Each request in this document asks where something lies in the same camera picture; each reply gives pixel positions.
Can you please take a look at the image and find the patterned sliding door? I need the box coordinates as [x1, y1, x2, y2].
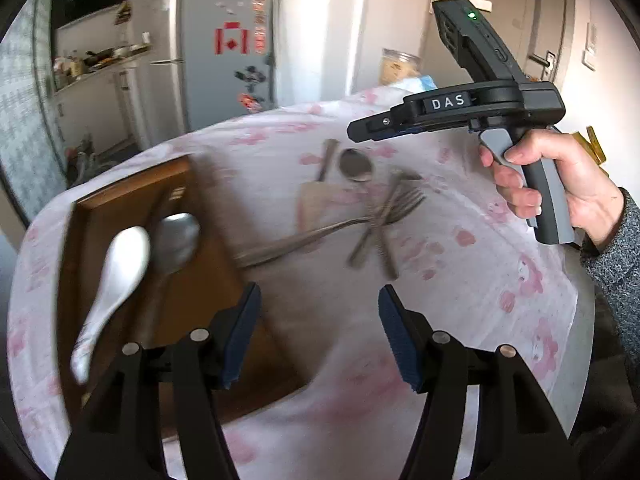
[0, 0, 69, 231]

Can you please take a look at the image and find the metal door handle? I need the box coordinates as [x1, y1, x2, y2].
[530, 51, 557, 81]

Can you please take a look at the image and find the silver refrigerator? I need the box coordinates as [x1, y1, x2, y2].
[150, 0, 279, 134]

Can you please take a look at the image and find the white ceramic spoon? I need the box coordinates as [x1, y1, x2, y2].
[70, 225, 152, 383]

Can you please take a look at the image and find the grey room door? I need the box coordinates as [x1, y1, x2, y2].
[432, 0, 576, 91]

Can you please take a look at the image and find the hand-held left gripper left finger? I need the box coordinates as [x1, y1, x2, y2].
[55, 282, 262, 480]

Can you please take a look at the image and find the person's right hand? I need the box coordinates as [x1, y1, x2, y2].
[479, 127, 626, 251]

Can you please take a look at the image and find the person's right forearm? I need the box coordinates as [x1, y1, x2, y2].
[580, 187, 640, 361]

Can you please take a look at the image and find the clear plastic jar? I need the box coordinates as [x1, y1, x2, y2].
[380, 48, 422, 87]

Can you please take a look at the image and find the large metal spoon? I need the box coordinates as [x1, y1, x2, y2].
[127, 212, 202, 346]

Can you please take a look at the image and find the small metal spoon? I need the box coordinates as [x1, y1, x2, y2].
[339, 148, 399, 281]

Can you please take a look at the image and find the pink printed tablecloth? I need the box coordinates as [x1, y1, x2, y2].
[7, 85, 596, 480]

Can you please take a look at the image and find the white kitchen cabinet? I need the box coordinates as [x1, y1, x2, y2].
[52, 46, 157, 161]

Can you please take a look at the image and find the brown wooden utensil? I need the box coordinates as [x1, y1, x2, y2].
[297, 139, 342, 233]

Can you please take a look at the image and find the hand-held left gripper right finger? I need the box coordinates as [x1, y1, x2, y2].
[378, 285, 581, 480]

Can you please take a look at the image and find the blue tissue pack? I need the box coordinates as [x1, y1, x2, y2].
[400, 75, 437, 94]

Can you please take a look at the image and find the metal fork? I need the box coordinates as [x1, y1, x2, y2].
[347, 171, 423, 268]
[232, 187, 427, 268]

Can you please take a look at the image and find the brown wooden tray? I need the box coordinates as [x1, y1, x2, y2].
[55, 154, 312, 427]

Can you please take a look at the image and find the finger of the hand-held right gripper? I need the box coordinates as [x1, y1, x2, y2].
[346, 105, 416, 143]

